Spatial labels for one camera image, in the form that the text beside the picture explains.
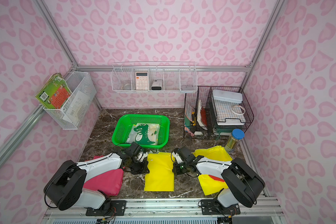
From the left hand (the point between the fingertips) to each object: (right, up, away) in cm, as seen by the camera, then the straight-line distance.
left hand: (150, 170), depth 85 cm
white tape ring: (+55, +34, +4) cm, 65 cm away
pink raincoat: (-22, -5, -5) cm, 23 cm away
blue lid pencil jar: (+50, +22, -5) cm, 55 cm away
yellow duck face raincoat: (+36, -7, -4) cm, 37 cm away
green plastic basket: (-23, +27, +19) cm, 41 cm away
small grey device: (+4, +53, +6) cm, 53 cm away
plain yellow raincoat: (+6, -4, -2) cm, 8 cm away
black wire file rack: (+32, +38, +18) cm, 53 cm away
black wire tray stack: (+50, +36, +5) cm, 62 cm away
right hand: (+13, -1, +1) cm, 13 cm away
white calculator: (-7, +56, +8) cm, 57 cm away
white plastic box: (+51, +47, +11) cm, 70 cm away
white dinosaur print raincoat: (-6, +21, +11) cm, 24 cm away
